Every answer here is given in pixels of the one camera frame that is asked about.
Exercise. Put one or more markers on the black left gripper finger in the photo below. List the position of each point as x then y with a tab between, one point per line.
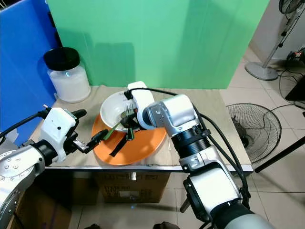
99	137
119	147

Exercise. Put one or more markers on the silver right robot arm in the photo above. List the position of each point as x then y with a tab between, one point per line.
209	157

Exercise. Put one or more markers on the brown cardboard box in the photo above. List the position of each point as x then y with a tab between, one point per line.
128	186

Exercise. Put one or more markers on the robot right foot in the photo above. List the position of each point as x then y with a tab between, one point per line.
166	225

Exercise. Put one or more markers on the black slanted bar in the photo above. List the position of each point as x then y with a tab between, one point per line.
279	161

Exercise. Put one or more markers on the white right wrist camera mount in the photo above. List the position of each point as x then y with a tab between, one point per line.
143	102

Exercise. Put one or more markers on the blue screen board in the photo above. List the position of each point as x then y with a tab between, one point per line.
24	67

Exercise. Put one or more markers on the orange plate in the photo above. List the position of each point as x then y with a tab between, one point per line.
145	145

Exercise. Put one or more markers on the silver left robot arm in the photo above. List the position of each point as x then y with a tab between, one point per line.
19	169

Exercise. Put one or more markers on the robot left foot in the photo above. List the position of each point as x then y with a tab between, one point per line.
89	226

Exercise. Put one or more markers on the grey standing fan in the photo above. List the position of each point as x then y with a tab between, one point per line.
262	71

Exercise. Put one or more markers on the black tripod leg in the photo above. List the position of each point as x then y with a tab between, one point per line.
184	205

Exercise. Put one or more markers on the black lidded clear jar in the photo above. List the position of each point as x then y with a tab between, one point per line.
69	81

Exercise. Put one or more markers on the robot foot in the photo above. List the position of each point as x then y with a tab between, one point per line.
89	226
166	225

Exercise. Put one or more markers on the white bowl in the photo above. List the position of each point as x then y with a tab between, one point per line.
112	107

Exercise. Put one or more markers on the black floor case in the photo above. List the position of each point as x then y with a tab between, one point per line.
296	89

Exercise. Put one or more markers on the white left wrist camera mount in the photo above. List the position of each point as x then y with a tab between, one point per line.
59	129

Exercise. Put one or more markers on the green screen board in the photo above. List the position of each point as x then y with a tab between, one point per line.
162	43

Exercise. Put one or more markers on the black fan grille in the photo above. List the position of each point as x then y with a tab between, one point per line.
255	129

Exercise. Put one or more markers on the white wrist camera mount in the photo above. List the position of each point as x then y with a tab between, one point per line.
59	129
143	102

